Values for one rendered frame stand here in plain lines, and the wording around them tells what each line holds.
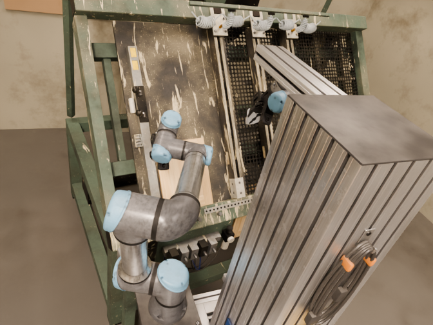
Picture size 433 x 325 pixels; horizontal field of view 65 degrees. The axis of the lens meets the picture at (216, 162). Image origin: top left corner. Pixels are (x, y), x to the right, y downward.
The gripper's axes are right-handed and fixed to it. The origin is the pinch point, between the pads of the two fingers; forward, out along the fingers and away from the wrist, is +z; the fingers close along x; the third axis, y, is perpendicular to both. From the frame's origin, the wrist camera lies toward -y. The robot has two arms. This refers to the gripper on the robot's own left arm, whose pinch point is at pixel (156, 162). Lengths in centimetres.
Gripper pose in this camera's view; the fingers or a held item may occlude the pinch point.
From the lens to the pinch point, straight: 158.3
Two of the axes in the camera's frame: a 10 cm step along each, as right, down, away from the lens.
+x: -9.3, 0.5, -3.7
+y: -1.9, -9.1, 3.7
